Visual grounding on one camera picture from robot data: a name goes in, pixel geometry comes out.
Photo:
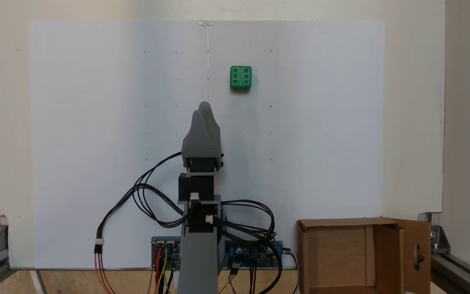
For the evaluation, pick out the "white paper sheet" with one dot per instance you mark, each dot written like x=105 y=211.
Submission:
x=320 y=143
x=96 y=122

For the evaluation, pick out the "blue power circuit board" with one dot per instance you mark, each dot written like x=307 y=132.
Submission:
x=245 y=255

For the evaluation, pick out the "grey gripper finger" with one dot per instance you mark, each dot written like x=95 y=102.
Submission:
x=208 y=124
x=193 y=126

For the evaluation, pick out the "green dice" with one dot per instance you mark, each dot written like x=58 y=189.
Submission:
x=240 y=77

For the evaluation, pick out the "clear tape piece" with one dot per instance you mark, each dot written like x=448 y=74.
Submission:
x=206 y=23

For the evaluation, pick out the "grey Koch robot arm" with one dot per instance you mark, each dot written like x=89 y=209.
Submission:
x=196 y=253

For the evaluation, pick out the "open cardboard box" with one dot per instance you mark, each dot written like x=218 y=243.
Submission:
x=337 y=257

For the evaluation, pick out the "grey metal strut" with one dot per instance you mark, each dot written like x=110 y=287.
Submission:
x=39 y=281

